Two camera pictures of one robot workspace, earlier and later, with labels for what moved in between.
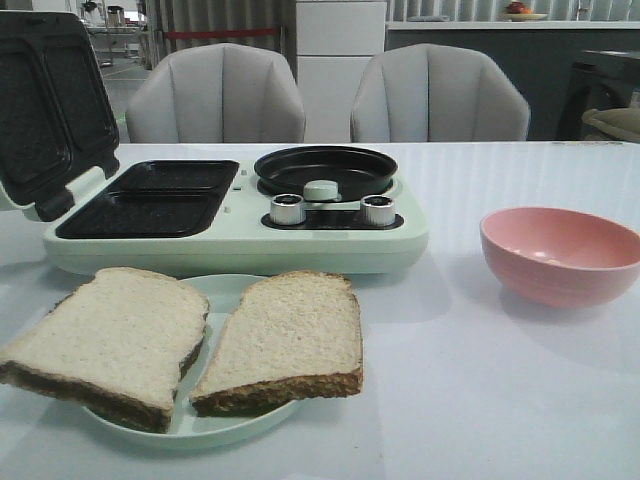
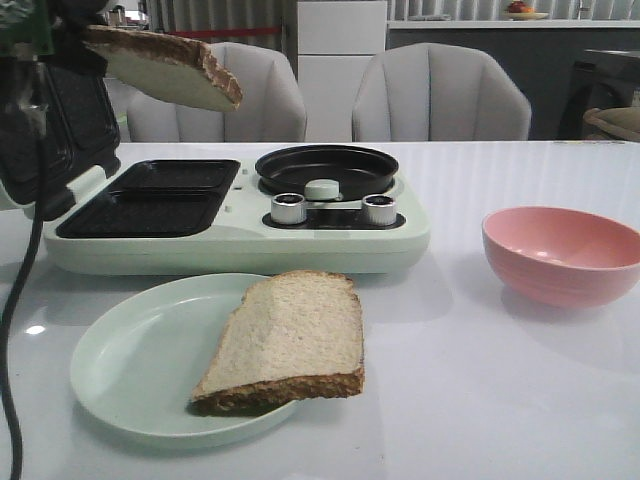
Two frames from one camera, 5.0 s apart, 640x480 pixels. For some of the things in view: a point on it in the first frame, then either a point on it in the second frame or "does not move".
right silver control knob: [377, 210] does not move
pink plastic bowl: [558, 258] does not move
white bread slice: [117, 342] → [181, 68]
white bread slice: [294, 336] does not move
